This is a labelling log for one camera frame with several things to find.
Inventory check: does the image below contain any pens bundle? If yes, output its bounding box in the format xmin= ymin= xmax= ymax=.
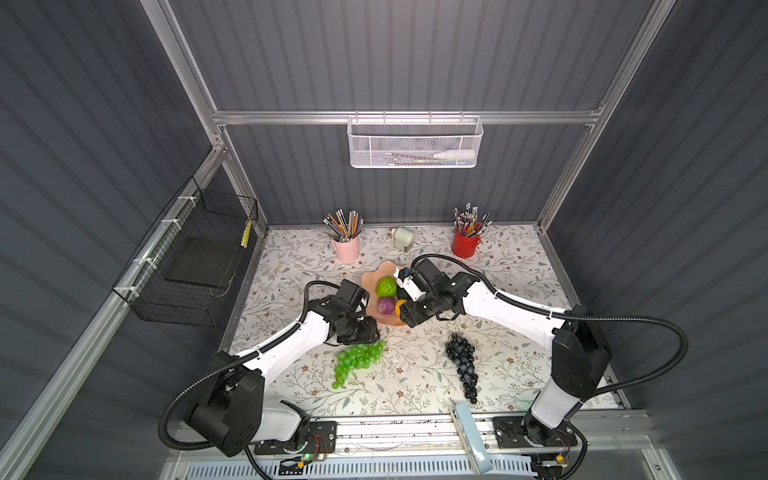
xmin=453 ymin=203 xmax=492 ymax=239

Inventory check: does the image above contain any pink pencil cup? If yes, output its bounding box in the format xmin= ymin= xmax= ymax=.
xmin=331 ymin=237 xmax=360 ymax=264

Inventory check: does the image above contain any aluminium front rail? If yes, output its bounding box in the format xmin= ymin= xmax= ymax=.
xmin=173 ymin=413 xmax=655 ymax=457

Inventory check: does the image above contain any right black corrugated cable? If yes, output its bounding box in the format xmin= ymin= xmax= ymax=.
xmin=410 ymin=253 xmax=690 ymax=397

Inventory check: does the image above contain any dark purple grape bunch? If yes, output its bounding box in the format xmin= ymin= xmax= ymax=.
xmin=444 ymin=332 xmax=479 ymax=404

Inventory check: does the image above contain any white wire mesh basket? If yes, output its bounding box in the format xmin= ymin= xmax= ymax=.
xmin=346 ymin=114 xmax=484 ymax=169

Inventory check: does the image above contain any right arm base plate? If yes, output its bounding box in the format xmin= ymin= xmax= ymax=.
xmin=492 ymin=415 xmax=579 ymax=450

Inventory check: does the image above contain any black wire basket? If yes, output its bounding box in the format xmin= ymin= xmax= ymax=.
xmin=113 ymin=181 xmax=259 ymax=328

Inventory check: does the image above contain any green grape bunch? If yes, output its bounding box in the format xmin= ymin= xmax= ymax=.
xmin=332 ymin=341 xmax=387 ymax=389

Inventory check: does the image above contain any light blue bracket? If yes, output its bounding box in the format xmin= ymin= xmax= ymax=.
xmin=450 ymin=402 xmax=492 ymax=475

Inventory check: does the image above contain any purple passion fruit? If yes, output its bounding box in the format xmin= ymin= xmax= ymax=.
xmin=377 ymin=297 xmax=396 ymax=315

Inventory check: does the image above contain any left black corrugated cable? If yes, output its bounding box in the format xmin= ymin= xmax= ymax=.
xmin=157 ymin=279 xmax=343 ymax=451

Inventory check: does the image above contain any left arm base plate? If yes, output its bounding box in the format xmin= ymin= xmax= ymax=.
xmin=251 ymin=421 xmax=338 ymax=455

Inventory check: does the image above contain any coloured pencils bundle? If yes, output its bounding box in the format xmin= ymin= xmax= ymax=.
xmin=323 ymin=209 xmax=364 ymax=243

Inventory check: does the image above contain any green custard apple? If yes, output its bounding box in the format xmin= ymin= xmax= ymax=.
xmin=375 ymin=276 xmax=398 ymax=298

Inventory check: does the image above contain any pink scalloped fruit bowl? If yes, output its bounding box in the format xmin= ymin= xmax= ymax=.
xmin=361 ymin=261 xmax=408 ymax=327

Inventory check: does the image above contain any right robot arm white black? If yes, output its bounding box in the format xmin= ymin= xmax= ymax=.
xmin=394 ymin=257 xmax=611 ymax=446

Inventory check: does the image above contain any white marker in basket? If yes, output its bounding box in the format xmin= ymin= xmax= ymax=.
xmin=387 ymin=149 xmax=477 ymax=164

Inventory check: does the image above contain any yellow lemon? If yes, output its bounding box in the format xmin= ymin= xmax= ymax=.
xmin=394 ymin=299 xmax=407 ymax=318

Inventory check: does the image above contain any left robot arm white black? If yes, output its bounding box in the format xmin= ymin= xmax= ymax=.
xmin=182 ymin=280 xmax=380 ymax=457

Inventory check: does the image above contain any black corrugated cable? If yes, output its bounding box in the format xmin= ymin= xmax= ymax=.
xmin=410 ymin=253 xmax=690 ymax=397
xmin=157 ymin=279 xmax=343 ymax=451

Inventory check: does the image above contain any red pen cup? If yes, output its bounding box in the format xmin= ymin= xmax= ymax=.
xmin=451 ymin=232 xmax=481 ymax=259

